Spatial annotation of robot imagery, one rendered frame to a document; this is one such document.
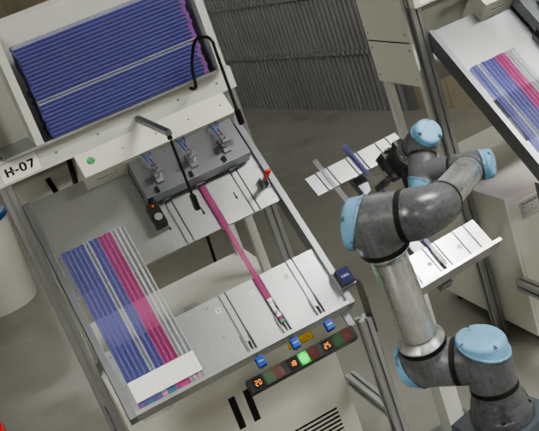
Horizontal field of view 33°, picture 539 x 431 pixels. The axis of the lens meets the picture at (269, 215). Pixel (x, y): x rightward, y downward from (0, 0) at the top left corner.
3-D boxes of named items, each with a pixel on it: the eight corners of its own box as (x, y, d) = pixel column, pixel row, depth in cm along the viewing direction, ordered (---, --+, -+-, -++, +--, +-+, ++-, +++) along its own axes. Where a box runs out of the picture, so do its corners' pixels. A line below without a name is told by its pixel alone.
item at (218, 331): (345, 305, 258) (346, 301, 255) (136, 416, 240) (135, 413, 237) (310, 251, 265) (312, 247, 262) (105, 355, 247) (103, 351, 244)
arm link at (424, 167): (446, 185, 222) (445, 144, 225) (403, 191, 227) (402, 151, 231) (456, 196, 228) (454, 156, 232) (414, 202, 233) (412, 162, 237)
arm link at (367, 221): (464, 397, 211) (393, 208, 186) (404, 400, 218) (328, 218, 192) (471, 361, 220) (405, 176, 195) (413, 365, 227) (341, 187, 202)
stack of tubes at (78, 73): (210, 72, 272) (179, -15, 263) (51, 139, 258) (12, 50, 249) (198, 68, 283) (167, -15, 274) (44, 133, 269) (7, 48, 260)
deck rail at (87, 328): (139, 422, 242) (137, 416, 237) (132, 426, 242) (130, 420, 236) (31, 211, 267) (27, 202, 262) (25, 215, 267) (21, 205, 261)
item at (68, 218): (280, 206, 273) (281, 198, 269) (78, 304, 255) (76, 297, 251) (227, 124, 285) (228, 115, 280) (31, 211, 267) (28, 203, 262)
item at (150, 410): (346, 311, 260) (349, 303, 254) (139, 422, 242) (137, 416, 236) (343, 308, 261) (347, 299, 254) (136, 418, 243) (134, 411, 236)
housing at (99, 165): (233, 135, 285) (234, 111, 272) (90, 200, 271) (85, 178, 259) (221, 116, 287) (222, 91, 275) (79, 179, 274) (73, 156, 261)
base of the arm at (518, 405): (547, 406, 213) (538, 371, 210) (508, 443, 206) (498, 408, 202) (497, 389, 225) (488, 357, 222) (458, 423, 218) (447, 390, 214)
